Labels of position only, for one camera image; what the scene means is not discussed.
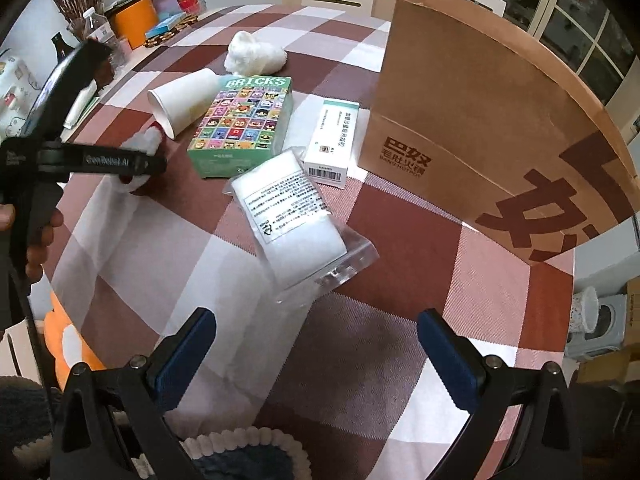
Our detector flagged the printed tissue pack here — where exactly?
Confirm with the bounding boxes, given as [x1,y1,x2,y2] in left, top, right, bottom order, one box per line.
[0,50,36,138]

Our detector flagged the orange white plush cushion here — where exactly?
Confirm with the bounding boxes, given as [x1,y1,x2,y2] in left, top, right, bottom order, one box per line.
[42,290,101,391]

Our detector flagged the green printed toy box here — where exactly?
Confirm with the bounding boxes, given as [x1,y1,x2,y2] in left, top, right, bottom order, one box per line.
[187,75,293,181]

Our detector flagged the white green paper packet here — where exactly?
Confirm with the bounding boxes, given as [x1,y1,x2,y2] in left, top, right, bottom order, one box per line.
[62,82,101,128]

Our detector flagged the navy white plush cushion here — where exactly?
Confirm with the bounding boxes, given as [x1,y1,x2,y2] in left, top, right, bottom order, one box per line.
[127,425,311,480]

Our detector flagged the dark brown bottle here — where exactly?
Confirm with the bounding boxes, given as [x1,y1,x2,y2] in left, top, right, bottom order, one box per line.
[50,31,69,68]

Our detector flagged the light blue container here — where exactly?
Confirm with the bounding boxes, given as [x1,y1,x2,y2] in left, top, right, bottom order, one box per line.
[570,292,631,361]

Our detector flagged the clear plastic water bottle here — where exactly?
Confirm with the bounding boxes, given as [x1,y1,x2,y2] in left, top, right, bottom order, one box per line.
[82,7,123,61]

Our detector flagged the white medicine box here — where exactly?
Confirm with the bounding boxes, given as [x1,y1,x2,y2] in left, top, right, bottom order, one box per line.
[302,99,361,190]

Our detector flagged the person's left hand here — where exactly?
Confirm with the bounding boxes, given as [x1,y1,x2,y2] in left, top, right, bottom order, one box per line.
[26,209,66,281]

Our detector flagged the white fluffy plush toy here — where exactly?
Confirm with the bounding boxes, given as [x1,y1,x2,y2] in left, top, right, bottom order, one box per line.
[223,30,287,75]

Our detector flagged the light blue flat box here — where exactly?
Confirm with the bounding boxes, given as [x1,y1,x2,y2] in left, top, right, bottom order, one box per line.
[145,14,193,41]

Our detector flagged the white paper cup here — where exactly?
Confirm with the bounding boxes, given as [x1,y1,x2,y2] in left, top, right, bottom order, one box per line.
[147,67,221,140]

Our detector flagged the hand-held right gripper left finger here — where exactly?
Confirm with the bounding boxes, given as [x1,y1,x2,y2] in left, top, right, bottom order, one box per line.
[50,307,218,480]

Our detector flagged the brown cardboard box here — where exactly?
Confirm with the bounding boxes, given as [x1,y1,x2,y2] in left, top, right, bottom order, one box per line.
[357,0,640,266]

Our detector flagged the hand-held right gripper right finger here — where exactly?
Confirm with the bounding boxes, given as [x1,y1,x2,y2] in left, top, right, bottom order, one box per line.
[417,308,583,480]

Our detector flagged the clear bag of white cotton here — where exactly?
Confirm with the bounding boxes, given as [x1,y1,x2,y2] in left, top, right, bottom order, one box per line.
[230,147,378,303]

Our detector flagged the white floral bag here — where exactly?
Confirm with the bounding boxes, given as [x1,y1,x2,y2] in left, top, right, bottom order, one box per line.
[567,287,601,346]

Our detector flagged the orange cylindrical container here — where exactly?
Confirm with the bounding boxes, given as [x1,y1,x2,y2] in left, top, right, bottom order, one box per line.
[107,0,160,50]

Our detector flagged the brown beaded trivet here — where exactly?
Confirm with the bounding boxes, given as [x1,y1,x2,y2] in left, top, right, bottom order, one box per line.
[144,10,203,50]

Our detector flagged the brown white checked tablecloth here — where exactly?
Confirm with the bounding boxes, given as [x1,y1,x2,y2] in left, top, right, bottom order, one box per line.
[42,5,576,480]

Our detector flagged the dark knit cloth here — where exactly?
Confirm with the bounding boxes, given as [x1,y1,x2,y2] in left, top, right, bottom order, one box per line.
[0,375,56,480]

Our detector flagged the cream glass door cabinet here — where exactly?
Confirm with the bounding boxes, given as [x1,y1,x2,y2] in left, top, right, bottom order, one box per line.
[282,0,640,106]

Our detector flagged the red and white plush toy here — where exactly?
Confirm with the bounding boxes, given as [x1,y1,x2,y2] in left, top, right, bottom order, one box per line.
[107,122,168,196]

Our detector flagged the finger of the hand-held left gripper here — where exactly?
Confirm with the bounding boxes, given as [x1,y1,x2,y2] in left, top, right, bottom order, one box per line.
[70,144,169,179]

